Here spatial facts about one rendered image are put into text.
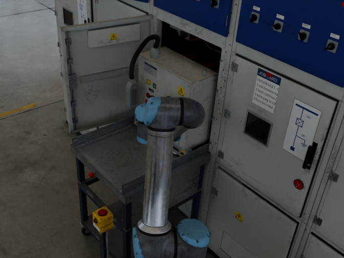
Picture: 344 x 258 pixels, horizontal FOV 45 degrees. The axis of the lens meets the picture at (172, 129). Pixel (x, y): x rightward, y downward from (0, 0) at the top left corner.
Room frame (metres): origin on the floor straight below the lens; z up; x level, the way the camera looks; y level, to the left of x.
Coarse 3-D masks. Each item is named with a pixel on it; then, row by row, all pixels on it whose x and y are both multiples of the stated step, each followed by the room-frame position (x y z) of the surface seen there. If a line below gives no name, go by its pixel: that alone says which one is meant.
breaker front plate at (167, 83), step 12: (144, 60) 2.39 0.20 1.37; (144, 72) 2.39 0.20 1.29; (168, 72) 2.22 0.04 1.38; (144, 84) 2.38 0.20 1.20; (156, 84) 2.30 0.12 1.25; (168, 84) 2.21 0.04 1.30; (180, 84) 2.14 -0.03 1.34; (144, 96) 2.38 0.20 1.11; (156, 96) 2.29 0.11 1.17; (180, 96) 2.13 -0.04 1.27; (180, 144) 2.11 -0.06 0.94
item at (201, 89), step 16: (160, 48) 2.55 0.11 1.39; (160, 64) 2.29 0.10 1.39; (176, 64) 2.31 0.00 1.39; (192, 64) 2.33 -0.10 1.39; (192, 80) 2.11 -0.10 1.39; (208, 80) 2.18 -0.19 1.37; (192, 96) 2.09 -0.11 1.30; (208, 96) 2.19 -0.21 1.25; (208, 112) 2.20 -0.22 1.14; (192, 128) 2.11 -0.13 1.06; (208, 128) 2.21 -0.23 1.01; (192, 144) 2.12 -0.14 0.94
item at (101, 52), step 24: (96, 24) 2.40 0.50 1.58; (120, 24) 2.52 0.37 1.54; (144, 24) 2.62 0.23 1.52; (72, 48) 2.34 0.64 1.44; (96, 48) 2.43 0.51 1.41; (120, 48) 2.52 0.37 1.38; (144, 48) 2.62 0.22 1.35; (72, 72) 2.33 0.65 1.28; (96, 72) 2.42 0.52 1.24; (120, 72) 2.50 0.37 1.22; (72, 96) 2.33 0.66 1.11; (96, 96) 2.42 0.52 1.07; (120, 96) 2.52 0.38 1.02; (72, 120) 2.32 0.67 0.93; (96, 120) 2.41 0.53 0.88
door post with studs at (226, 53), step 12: (228, 36) 2.15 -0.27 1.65; (228, 48) 2.14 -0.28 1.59; (228, 60) 2.13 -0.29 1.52; (216, 96) 2.18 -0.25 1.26; (216, 108) 2.17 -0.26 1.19; (216, 120) 2.15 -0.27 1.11; (216, 132) 2.14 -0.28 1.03; (216, 144) 2.13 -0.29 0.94; (204, 204) 2.15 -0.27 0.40; (204, 216) 2.14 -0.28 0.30
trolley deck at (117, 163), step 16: (96, 144) 2.17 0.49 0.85; (112, 144) 2.18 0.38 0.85; (128, 144) 2.20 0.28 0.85; (144, 144) 2.21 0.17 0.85; (80, 160) 2.05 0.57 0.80; (96, 160) 2.01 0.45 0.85; (112, 160) 2.02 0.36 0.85; (128, 160) 2.03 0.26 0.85; (144, 160) 2.04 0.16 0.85; (192, 160) 2.08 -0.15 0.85; (208, 160) 2.14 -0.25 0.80; (96, 176) 1.92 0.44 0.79; (112, 176) 1.87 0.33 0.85; (128, 176) 1.88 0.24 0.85; (176, 176) 1.95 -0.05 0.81; (128, 192) 1.74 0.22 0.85
